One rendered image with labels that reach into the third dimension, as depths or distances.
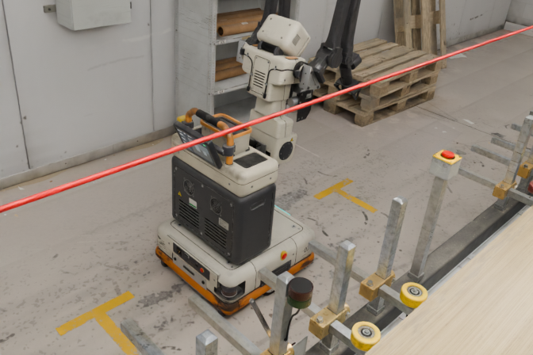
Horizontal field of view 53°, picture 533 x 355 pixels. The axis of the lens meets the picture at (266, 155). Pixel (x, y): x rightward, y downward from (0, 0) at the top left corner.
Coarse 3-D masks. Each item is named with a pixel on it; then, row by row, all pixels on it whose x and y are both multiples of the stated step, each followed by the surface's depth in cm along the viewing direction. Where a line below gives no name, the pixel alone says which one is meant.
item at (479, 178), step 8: (464, 168) 252; (464, 176) 250; (472, 176) 248; (480, 176) 246; (488, 184) 243; (496, 184) 241; (512, 192) 236; (520, 192) 236; (520, 200) 234; (528, 200) 232
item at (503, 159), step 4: (476, 144) 272; (472, 148) 271; (476, 148) 269; (480, 148) 268; (484, 148) 268; (476, 152) 270; (480, 152) 268; (484, 152) 267; (488, 152) 265; (492, 152) 265; (496, 152) 265; (488, 156) 266; (492, 156) 264; (496, 156) 263; (500, 156) 262; (504, 156) 262; (496, 160) 264; (500, 160) 262; (504, 160) 260; (508, 160) 259; (504, 164) 261; (508, 164) 259; (520, 164) 256; (532, 172) 252
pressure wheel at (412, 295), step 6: (402, 288) 164; (408, 288) 165; (414, 288) 164; (420, 288) 165; (402, 294) 163; (408, 294) 162; (414, 294) 163; (420, 294) 163; (426, 294) 163; (402, 300) 163; (408, 300) 161; (414, 300) 160; (420, 300) 160; (408, 306) 162; (414, 306) 161
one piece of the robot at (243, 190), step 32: (224, 128) 235; (192, 160) 258; (224, 160) 245; (256, 160) 248; (192, 192) 266; (224, 192) 247; (256, 192) 248; (192, 224) 276; (224, 224) 254; (256, 224) 256; (224, 256) 263
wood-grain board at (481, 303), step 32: (512, 224) 201; (480, 256) 182; (512, 256) 184; (448, 288) 167; (480, 288) 168; (512, 288) 169; (416, 320) 154; (448, 320) 155; (480, 320) 156; (512, 320) 157; (384, 352) 143; (416, 352) 143; (448, 352) 144; (480, 352) 145; (512, 352) 146
